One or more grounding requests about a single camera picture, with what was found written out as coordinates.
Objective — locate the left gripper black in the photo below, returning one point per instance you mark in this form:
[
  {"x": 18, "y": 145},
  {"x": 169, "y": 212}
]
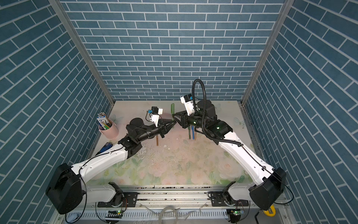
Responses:
[{"x": 161, "y": 123}]

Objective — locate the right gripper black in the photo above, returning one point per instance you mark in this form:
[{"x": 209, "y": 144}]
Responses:
[{"x": 184, "y": 122}]

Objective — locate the dark green pen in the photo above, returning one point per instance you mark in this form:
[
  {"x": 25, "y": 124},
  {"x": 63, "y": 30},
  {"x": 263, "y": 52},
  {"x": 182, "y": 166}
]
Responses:
[{"x": 172, "y": 113}]

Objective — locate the light green pen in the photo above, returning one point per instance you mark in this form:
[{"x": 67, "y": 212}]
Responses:
[{"x": 189, "y": 132}]

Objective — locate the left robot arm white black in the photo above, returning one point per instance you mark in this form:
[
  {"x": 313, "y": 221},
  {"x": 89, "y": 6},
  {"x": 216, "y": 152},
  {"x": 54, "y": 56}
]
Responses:
[{"x": 67, "y": 187}]

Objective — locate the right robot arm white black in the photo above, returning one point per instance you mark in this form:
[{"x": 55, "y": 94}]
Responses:
[{"x": 267, "y": 184}]

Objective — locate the pink pen holder cup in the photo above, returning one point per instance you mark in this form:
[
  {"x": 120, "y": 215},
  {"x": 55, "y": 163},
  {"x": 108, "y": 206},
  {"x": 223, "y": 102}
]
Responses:
[{"x": 110, "y": 133}]

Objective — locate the box in pen cup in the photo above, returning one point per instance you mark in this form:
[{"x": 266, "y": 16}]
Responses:
[{"x": 103, "y": 121}]

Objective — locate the blue stapler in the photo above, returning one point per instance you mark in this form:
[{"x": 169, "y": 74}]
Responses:
[{"x": 107, "y": 146}]

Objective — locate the yellow tape measure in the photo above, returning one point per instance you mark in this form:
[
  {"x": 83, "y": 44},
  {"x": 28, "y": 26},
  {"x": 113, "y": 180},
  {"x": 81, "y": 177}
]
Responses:
[{"x": 271, "y": 212}]

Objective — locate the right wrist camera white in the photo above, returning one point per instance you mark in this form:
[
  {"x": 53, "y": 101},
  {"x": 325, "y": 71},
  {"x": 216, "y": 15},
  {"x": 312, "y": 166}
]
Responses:
[{"x": 187, "y": 100}]

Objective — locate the aluminium rail frame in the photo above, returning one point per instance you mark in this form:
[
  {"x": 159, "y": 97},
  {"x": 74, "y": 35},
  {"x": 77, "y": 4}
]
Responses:
[{"x": 174, "y": 205}]

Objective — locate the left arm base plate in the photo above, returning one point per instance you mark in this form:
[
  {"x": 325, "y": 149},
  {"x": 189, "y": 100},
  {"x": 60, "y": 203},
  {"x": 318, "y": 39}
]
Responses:
[{"x": 126, "y": 199}]

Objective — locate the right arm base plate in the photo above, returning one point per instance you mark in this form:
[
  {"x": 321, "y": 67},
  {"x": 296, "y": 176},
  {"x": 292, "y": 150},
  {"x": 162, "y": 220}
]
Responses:
[{"x": 220, "y": 199}]

